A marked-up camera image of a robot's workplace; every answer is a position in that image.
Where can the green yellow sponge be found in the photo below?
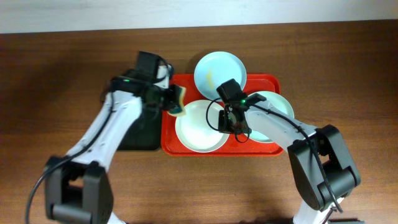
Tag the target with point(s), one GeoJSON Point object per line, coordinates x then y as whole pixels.
{"type": "Point", "coordinates": [179, 100]}

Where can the red plastic tray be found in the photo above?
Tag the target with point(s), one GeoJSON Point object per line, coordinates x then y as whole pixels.
{"type": "Point", "coordinates": [172, 145]}

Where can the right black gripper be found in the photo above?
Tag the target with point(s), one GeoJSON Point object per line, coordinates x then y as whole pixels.
{"type": "Point", "coordinates": [226, 128]}

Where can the white plate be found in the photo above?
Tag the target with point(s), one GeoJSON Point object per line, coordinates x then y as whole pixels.
{"type": "Point", "coordinates": [193, 130]}

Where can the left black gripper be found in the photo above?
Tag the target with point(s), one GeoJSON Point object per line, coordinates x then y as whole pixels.
{"type": "Point", "coordinates": [170, 99]}

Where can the black plastic tray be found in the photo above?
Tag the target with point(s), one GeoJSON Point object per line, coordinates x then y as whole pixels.
{"type": "Point", "coordinates": [146, 137]}

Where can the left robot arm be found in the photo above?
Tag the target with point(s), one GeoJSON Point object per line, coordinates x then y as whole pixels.
{"type": "Point", "coordinates": [77, 188]}

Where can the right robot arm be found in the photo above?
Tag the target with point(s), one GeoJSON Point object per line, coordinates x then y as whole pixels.
{"type": "Point", "coordinates": [323, 168]}

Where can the light green plate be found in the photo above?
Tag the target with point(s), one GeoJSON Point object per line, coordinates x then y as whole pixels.
{"type": "Point", "coordinates": [281, 104]}

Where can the light blue plate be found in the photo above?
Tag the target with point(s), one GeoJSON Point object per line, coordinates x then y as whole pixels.
{"type": "Point", "coordinates": [216, 68]}

